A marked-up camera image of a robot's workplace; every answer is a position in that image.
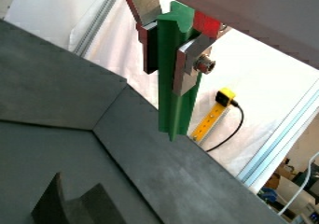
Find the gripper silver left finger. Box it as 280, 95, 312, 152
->
126, 0, 162, 74

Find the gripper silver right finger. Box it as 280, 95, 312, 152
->
174, 11, 220, 96

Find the green star-shaped bar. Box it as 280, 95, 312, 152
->
158, 1, 202, 141

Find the black curved fixture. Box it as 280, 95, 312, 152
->
31, 173, 126, 224

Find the yellow sensor bar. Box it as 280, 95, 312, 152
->
191, 88, 235, 143

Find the black sensor cable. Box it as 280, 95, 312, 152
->
204, 100, 246, 153

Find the aluminium frame profile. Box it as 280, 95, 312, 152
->
236, 78, 319, 193
68, 0, 116, 57

